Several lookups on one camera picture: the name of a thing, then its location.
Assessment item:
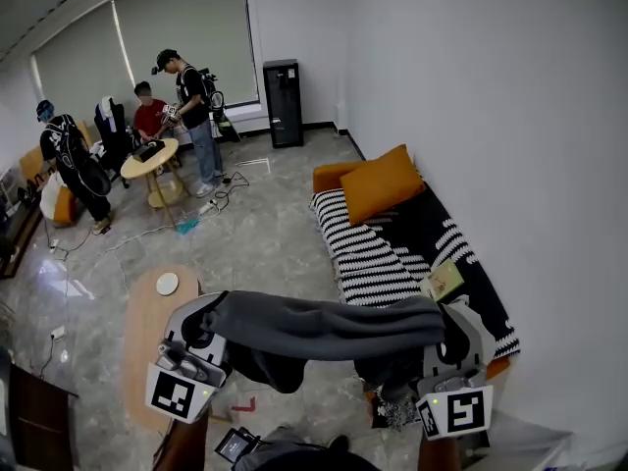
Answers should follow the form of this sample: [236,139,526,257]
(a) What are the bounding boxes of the person's left forearm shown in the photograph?
[161,412,211,471]

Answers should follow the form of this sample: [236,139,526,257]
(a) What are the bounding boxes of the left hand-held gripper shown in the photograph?
[144,290,232,425]

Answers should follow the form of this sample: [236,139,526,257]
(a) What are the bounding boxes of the grey window blind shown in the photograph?
[111,0,260,110]
[28,0,136,127]

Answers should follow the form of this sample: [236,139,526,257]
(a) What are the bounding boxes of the black office chair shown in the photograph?
[92,95,136,188]

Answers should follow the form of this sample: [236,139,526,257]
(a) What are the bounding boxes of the white shell chair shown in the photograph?
[38,172,82,228]

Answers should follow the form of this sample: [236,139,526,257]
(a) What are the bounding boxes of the black box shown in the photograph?
[131,138,167,162]

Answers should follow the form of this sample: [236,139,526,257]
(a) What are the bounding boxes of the white garment on chair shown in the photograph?
[97,95,117,127]

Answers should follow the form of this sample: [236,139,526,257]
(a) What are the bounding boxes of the tall black cabinet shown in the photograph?
[262,58,305,149]

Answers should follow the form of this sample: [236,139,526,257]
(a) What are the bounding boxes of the dark wooden cabinet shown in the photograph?
[0,355,79,471]

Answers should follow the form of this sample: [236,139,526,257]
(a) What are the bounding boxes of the speckled black white garment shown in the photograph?
[371,389,418,432]

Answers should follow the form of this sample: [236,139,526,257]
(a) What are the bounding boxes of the large orange cushion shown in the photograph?
[339,143,427,228]

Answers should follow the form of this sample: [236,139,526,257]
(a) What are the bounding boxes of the striped black white sofa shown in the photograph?
[308,160,521,382]

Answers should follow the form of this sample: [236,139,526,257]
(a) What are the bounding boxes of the small orange cushion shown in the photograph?
[52,186,78,225]

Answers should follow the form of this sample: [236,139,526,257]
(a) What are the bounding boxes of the oval wooden coffee table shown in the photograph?
[122,264,235,434]

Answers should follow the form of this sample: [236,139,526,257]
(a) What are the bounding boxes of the orange armchair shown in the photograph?
[18,120,94,181]

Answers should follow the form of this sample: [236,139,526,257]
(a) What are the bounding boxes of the pale illustrated book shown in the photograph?
[419,257,466,302]

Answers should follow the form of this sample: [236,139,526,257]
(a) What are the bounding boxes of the black oval bag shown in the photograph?
[215,110,242,144]
[80,157,112,198]

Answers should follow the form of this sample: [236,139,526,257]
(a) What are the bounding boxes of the person's dark blue shirt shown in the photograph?
[259,448,382,471]

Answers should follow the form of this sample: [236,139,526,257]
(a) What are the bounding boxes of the round wooden side table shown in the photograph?
[120,137,190,230]

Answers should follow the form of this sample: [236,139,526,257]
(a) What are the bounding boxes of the white plate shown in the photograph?
[155,272,180,297]

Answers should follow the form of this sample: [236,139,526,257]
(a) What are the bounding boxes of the dark low shelf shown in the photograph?
[0,167,45,280]

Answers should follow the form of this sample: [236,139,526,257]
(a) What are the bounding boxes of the grey garment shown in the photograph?
[203,289,447,404]

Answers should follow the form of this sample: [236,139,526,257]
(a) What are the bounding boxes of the person's grey trousers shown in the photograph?
[234,427,318,463]

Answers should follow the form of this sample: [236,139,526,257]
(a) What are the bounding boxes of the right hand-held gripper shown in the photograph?
[415,305,495,443]

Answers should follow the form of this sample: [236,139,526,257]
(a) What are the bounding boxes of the black screen device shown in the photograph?
[214,427,261,465]

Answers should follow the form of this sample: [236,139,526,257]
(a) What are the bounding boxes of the person's right forearm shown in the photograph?
[417,434,462,471]

